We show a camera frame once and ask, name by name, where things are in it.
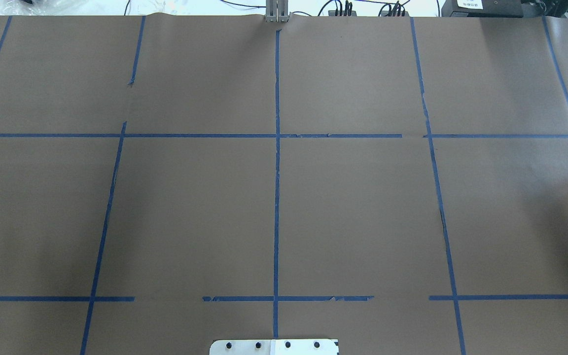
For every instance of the black box device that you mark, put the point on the black box device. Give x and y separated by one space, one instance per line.
482 8

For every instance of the aluminium frame post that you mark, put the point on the aluminium frame post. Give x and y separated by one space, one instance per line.
276 11

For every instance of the white mast base plate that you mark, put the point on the white mast base plate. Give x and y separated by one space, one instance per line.
275 347

